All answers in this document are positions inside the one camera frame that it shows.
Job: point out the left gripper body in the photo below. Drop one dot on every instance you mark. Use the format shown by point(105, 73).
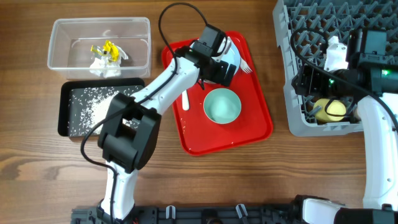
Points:
point(218, 74)

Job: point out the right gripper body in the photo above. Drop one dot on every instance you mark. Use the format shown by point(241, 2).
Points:
point(321, 84)

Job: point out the mint green bowl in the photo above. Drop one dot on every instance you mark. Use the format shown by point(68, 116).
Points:
point(222, 106)

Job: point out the yellow snack wrapper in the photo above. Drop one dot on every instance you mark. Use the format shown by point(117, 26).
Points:
point(109, 51)

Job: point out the white napkin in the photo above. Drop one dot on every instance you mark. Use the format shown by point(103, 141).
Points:
point(106, 69)

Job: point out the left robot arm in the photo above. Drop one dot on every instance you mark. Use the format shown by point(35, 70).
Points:
point(130, 129)

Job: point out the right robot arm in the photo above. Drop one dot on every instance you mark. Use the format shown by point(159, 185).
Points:
point(374, 88)

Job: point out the grey dishwasher rack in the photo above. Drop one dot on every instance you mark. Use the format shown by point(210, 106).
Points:
point(336, 18)

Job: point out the clear plastic waste bin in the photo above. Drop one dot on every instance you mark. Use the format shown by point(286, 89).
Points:
point(71, 40)

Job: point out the light blue plate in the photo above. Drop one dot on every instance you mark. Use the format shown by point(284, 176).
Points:
point(231, 55)

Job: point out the white plastic fork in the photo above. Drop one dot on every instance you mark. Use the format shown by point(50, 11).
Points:
point(244, 66)

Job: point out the yellow cup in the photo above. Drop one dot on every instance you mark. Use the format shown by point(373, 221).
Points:
point(330, 110)

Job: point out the white plastic spoon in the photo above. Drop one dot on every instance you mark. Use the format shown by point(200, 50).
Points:
point(185, 101)

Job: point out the red serving tray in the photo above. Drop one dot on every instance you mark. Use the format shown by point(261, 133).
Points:
point(199, 135)

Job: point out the black tray with rice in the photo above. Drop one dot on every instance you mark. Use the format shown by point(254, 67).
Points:
point(85, 103)

